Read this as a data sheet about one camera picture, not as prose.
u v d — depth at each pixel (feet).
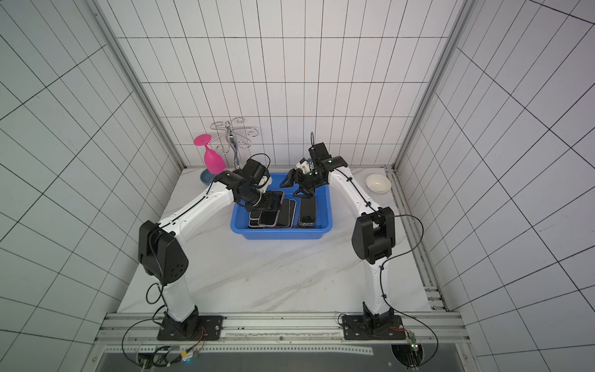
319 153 2.38
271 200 2.45
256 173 2.24
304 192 2.62
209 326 2.39
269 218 2.69
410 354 2.18
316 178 2.47
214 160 3.33
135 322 2.19
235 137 3.11
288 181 2.60
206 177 3.73
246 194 2.07
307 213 3.20
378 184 3.86
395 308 2.06
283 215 2.75
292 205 3.30
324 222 2.96
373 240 1.73
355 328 2.36
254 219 3.09
